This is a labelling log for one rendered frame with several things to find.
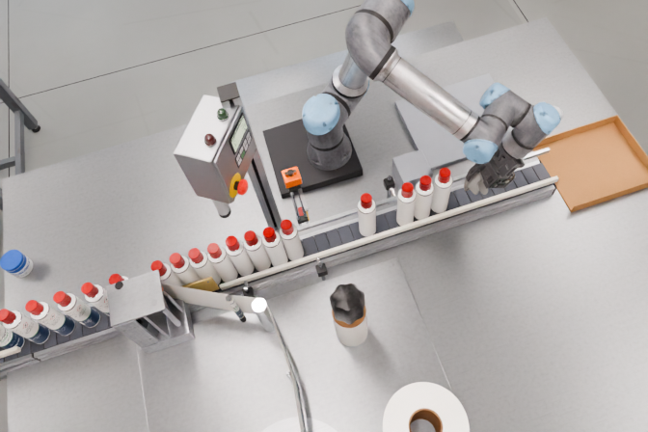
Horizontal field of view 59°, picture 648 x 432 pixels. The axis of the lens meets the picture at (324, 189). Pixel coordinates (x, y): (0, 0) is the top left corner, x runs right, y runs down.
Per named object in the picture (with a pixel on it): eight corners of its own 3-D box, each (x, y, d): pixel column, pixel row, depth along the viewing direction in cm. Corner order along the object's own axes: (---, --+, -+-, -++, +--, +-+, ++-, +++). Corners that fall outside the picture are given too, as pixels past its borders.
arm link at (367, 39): (336, 34, 134) (500, 158, 138) (359, 4, 138) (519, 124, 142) (322, 58, 145) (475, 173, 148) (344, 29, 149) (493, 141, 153)
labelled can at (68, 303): (84, 330, 169) (49, 309, 151) (83, 313, 171) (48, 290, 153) (101, 325, 169) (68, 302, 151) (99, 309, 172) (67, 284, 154)
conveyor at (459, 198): (38, 356, 170) (31, 353, 167) (37, 330, 174) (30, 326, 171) (552, 189, 183) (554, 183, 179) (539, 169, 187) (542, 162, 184)
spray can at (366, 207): (362, 239, 175) (360, 208, 158) (357, 225, 178) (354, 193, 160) (378, 234, 176) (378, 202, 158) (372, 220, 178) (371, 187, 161)
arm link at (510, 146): (506, 127, 154) (527, 128, 158) (496, 138, 157) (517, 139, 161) (519, 149, 150) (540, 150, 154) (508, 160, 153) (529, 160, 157)
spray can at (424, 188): (417, 223, 177) (420, 190, 159) (410, 208, 179) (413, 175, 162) (432, 218, 177) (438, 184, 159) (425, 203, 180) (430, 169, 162)
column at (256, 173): (270, 232, 185) (220, 101, 127) (266, 220, 187) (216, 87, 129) (283, 228, 185) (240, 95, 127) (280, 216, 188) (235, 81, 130)
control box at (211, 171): (196, 196, 141) (172, 153, 124) (222, 140, 148) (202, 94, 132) (233, 205, 138) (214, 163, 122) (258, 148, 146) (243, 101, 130)
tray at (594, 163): (571, 212, 180) (575, 206, 176) (531, 148, 192) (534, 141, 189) (658, 183, 182) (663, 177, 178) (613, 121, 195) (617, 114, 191)
